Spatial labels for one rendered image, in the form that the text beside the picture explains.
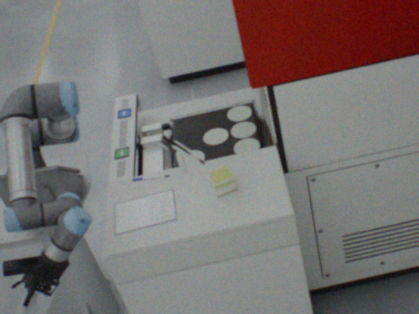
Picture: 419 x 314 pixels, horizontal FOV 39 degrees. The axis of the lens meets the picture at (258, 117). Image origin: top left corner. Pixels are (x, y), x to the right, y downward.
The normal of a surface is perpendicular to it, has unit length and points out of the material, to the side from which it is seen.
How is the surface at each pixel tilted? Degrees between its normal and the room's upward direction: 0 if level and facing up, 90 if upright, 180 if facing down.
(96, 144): 0
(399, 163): 90
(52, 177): 90
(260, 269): 90
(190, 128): 0
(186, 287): 90
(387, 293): 0
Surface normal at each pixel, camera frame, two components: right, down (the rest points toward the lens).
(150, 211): -0.16, -0.78
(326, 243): 0.15, 0.59
